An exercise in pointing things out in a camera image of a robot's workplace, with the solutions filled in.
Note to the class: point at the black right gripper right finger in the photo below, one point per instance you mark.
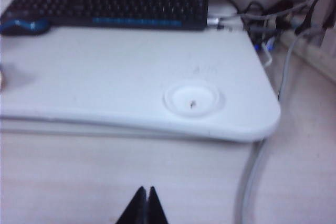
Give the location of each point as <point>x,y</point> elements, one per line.
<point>155,211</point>

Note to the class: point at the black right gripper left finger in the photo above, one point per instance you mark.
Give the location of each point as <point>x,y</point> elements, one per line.
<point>137,211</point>

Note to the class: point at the white desk riser board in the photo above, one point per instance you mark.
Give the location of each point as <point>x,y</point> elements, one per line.
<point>105,77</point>

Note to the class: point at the silver and black pen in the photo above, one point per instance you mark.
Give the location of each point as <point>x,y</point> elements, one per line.
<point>218,22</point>

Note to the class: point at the black computer keyboard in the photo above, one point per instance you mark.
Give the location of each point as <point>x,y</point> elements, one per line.
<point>110,3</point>

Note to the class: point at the blue and black mouse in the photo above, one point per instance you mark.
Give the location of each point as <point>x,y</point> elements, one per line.
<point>23,27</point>

